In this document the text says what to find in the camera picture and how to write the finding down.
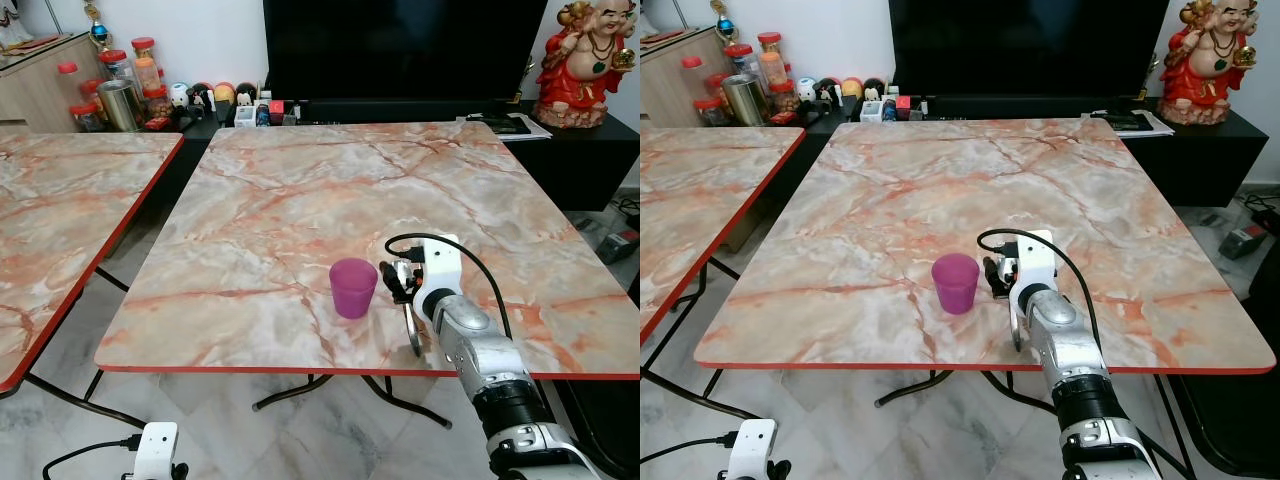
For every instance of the small white box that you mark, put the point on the small white box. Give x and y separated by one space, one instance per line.
872 111
244 116

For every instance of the small red lid jar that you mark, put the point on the small red lid jar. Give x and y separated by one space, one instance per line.
86 118
711 110

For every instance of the small blue packet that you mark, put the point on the small blue packet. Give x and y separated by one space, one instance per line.
889 110
262 114

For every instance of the red laughing Buddha statue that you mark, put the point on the red laughing Buddha statue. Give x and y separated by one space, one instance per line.
1205 65
580 70

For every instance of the small black figurine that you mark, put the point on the small black figurine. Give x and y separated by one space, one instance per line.
829 92
201 98

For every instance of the marble top side table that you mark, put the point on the marble top side table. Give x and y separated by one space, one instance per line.
700 190
60 200

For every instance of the gold and blue trophy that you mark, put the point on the gold and blue trophy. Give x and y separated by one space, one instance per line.
723 20
96 28

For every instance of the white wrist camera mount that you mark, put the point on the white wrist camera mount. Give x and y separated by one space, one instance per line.
1037 262
752 446
156 448
441 265

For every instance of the black flat screen television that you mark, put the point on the black flat screen television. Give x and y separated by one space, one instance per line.
1030 45
400 45

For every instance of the purple plastic cup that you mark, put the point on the purple plastic cup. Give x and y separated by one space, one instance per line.
353 290
956 285

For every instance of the clear jar with red lid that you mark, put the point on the clear jar with red lid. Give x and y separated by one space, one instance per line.
118 66
740 60

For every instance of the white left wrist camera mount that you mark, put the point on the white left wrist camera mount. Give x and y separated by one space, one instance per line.
752 446
156 448

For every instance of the tall orange snack jar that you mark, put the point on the tall orange snack jar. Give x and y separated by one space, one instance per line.
770 60
146 65

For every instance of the stack of papers and book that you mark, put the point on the stack of papers and book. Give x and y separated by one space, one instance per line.
510 124
1130 120

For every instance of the small yellow round figurine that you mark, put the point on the small yellow round figurine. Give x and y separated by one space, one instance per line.
224 93
851 87

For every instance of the small white figurine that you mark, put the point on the small white figurine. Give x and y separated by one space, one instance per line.
806 90
178 95

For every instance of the light wooden cabinet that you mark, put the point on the light wooden cabinet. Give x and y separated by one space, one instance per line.
675 90
40 95

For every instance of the small dark round figurine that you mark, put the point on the small dark round figurine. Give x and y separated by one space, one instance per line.
246 92
874 87

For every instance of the shiny metal canister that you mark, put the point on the shiny metal canister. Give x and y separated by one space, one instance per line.
120 106
745 99

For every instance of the slim red lid bottle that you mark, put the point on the slim red lid bottle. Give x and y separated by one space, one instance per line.
692 75
68 82

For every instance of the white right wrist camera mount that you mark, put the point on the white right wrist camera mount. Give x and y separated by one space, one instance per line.
441 265
1037 262

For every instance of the red lid nut jar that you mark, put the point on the red lid nut jar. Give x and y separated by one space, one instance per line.
157 105
785 97

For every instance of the large marble top folding table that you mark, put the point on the large marble top folding table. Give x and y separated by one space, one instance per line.
960 185
330 190

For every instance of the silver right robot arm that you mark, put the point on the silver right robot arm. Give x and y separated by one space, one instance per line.
480 350
1072 345

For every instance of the black low furniture piece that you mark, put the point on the black low furniture piece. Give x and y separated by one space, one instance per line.
605 425
1225 420

